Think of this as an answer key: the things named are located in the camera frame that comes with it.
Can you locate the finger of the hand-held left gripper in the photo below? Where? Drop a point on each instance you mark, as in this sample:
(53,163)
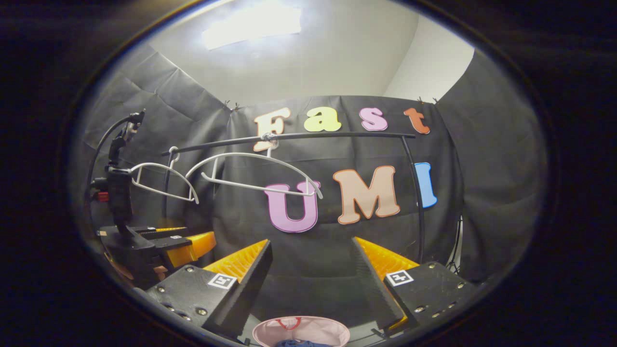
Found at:
(159,233)
(193,248)

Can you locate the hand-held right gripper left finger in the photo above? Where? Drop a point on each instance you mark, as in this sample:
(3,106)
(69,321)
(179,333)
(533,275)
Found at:
(250,279)

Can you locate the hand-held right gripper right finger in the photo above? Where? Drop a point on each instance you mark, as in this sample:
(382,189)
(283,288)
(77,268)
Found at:
(371,279)

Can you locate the pink laundry hamper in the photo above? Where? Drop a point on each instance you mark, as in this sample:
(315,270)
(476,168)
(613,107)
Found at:
(318,330)

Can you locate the white plastic clothes hanger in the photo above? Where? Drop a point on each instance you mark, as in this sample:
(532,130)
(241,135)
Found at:
(164,192)
(250,154)

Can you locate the black clothes rack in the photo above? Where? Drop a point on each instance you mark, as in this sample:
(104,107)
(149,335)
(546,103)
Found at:
(337,135)

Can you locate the black backdrop cloth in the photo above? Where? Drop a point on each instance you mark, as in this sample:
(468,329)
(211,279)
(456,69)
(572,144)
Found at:
(482,193)

